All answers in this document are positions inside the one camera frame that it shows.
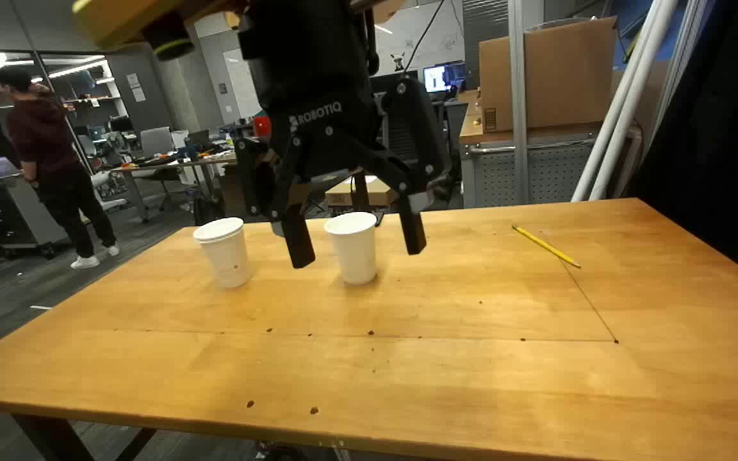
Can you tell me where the dark computer monitor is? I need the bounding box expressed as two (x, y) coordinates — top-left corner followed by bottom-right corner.
(373, 69), (423, 99)

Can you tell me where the white shelf unit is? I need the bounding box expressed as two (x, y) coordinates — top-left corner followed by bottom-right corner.
(45, 55), (134, 130)

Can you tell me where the black camera stand pole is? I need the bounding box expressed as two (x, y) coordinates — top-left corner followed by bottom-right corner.
(350, 167), (375, 215)

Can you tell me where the lit computer monitor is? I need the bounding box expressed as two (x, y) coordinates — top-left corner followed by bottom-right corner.
(421, 60), (469, 97)

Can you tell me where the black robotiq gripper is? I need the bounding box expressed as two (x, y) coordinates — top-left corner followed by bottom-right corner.
(238, 80), (430, 271)

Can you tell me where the white paper cup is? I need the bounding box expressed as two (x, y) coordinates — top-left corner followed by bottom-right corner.
(191, 215), (255, 292)
(324, 210), (382, 286)

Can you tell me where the black table leg frame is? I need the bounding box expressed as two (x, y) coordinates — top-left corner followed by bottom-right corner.
(9, 413), (159, 461)

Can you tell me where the office desk with clutter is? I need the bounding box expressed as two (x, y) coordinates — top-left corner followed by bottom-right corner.
(110, 142), (247, 212)

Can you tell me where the person in dark red shirt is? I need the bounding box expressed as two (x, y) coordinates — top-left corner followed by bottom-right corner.
(0, 65), (124, 271)

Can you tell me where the grey metal column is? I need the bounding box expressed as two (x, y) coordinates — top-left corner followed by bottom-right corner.
(506, 0), (533, 206)

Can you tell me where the grey wheeled cart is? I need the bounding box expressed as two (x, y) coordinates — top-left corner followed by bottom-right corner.
(0, 163), (73, 259)

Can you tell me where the large cardboard box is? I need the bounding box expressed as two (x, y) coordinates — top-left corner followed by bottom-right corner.
(478, 16), (620, 137)

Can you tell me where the white plastic pipe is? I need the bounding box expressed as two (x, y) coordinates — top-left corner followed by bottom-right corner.
(588, 0), (719, 206)
(570, 0), (683, 206)

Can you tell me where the yellow pencil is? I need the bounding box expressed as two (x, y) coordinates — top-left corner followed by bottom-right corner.
(511, 222), (584, 271)

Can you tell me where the small cardboard box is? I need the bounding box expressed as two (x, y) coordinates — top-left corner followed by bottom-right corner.
(324, 171), (401, 212)

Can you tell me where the grey cabinet with wooden top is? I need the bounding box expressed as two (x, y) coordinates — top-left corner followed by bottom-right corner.
(456, 88), (606, 210)

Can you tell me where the black curtain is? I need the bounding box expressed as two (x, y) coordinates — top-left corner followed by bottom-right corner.
(620, 0), (738, 292)

